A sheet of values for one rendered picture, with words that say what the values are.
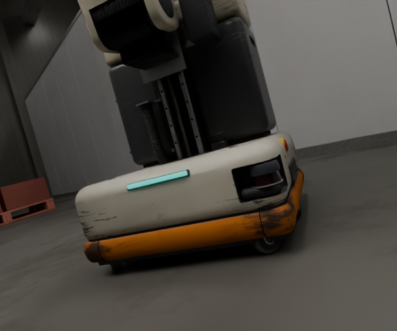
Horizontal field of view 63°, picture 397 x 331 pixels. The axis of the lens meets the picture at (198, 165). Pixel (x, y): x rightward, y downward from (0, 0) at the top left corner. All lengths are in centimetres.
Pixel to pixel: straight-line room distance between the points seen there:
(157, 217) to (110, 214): 15
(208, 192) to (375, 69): 181
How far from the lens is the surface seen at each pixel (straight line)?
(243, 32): 115
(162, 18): 95
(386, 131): 245
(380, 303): 61
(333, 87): 256
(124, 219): 94
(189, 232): 86
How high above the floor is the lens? 30
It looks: 3 degrees down
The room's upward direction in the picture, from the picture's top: 15 degrees counter-clockwise
